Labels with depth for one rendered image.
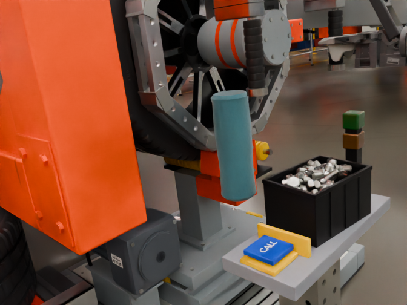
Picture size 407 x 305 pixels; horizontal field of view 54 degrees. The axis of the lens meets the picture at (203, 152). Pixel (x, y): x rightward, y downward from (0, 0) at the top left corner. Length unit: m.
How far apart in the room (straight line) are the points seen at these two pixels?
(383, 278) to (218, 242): 0.60
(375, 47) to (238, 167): 0.42
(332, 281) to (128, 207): 0.47
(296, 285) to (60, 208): 0.43
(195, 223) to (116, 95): 0.66
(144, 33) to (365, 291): 1.09
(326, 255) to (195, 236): 0.61
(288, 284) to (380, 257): 0.96
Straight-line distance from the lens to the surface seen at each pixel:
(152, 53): 0.90
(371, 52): 1.03
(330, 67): 1.10
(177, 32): 1.09
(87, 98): 0.73
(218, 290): 1.24
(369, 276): 1.57
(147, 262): 1.09
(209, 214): 1.31
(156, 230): 1.09
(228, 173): 0.96
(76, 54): 0.72
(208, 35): 1.04
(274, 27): 0.98
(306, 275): 0.77
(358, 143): 1.02
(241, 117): 0.92
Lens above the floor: 0.89
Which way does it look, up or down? 17 degrees down
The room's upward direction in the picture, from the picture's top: 7 degrees counter-clockwise
